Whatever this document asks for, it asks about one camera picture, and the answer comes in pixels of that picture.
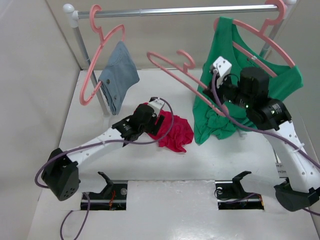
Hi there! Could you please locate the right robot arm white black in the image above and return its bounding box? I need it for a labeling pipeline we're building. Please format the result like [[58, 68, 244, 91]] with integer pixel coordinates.
[[203, 67, 320, 212]]

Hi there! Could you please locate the pink red t shirt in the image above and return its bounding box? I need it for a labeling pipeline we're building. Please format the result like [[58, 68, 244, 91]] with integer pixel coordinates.
[[148, 110, 194, 153]]

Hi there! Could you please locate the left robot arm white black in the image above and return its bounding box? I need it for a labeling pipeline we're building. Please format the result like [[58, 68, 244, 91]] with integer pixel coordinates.
[[41, 98, 165, 201]]

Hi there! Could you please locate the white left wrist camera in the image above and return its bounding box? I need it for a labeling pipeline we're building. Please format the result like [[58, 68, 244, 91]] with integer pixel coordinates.
[[147, 97, 165, 118]]

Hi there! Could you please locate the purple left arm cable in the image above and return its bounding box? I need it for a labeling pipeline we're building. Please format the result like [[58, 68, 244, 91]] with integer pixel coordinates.
[[34, 97, 175, 240]]

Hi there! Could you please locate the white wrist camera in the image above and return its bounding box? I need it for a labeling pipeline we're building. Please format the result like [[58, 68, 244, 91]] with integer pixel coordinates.
[[147, 97, 165, 118], [210, 56, 232, 89]]

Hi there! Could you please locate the pink hanger with denim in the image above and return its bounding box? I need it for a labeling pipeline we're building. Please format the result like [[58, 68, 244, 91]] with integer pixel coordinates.
[[79, 4, 126, 106]]

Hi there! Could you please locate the pink plastic hanger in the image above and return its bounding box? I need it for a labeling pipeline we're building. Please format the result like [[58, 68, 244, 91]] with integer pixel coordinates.
[[146, 49, 230, 118]]

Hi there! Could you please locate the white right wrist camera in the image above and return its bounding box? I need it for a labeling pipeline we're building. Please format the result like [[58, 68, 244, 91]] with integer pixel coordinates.
[[210, 56, 232, 89]]

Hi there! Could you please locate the green tank top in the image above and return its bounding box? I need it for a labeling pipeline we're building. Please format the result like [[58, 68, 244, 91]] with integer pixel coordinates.
[[192, 16, 305, 146]]

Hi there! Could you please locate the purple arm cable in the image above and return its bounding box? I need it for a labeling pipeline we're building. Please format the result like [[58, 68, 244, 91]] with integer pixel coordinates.
[[211, 69, 320, 217], [34, 97, 175, 240]]

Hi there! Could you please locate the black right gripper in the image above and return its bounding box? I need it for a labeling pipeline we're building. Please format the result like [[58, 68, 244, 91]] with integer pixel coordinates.
[[203, 71, 254, 110]]

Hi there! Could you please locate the blue denim garment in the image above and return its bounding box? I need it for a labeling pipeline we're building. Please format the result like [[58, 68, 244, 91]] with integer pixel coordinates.
[[98, 41, 140, 115]]

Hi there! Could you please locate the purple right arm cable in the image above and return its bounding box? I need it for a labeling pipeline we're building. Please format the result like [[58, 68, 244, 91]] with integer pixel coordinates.
[[211, 69, 320, 217]]

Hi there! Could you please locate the pink hanger with green top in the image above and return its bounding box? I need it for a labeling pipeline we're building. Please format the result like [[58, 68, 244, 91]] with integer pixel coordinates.
[[206, 0, 299, 78]]

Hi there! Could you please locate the white clothes rack frame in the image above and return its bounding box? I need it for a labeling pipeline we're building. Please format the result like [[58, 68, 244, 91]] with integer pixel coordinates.
[[63, 0, 296, 116]]

